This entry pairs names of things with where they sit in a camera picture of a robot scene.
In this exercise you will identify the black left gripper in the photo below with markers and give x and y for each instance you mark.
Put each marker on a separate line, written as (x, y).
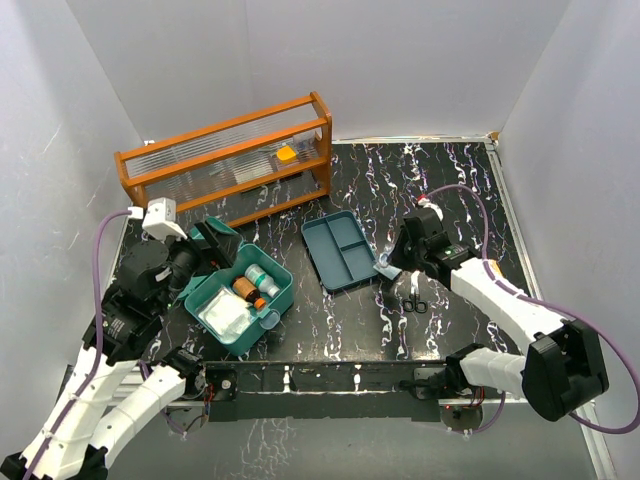
(216, 254)

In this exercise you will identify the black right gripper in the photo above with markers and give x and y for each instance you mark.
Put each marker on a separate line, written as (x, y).
(397, 258)

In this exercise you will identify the small tape roll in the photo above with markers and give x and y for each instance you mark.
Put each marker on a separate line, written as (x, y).
(383, 261)

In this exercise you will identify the brown medicine bottle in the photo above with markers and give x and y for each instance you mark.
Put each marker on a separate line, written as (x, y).
(244, 288)

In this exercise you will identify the white green-labelled bottle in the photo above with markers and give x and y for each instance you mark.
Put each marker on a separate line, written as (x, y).
(262, 280)

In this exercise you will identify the clear bag of gauze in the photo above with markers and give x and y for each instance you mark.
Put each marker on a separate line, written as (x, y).
(226, 315)

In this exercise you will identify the dark teal divider tray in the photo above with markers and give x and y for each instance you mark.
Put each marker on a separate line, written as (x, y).
(340, 252)

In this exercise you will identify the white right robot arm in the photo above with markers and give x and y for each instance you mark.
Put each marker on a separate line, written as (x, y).
(559, 366)

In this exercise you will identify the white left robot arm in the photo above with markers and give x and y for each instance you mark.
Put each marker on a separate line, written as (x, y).
(111, 395)

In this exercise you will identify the teal medicine kit box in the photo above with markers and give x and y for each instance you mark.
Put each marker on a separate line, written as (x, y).
(202, 289)

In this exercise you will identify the black small scissors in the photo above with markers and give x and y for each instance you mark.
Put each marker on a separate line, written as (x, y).
(413, 303)

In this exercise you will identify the orange wooden shelf rack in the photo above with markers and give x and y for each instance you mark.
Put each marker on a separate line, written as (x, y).
(234, 157)

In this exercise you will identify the orange block on shelf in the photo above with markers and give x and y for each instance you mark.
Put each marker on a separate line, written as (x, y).
(286, 155)

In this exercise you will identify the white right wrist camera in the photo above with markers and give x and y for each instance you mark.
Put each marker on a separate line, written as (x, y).
(424, 202)

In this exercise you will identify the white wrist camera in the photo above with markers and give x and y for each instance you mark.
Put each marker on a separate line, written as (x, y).
(424, 202)
(158, 219)

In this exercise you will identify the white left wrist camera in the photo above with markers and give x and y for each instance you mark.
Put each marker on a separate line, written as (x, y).
(158, 219)

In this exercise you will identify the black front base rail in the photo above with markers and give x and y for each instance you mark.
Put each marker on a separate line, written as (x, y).
(416, 390)

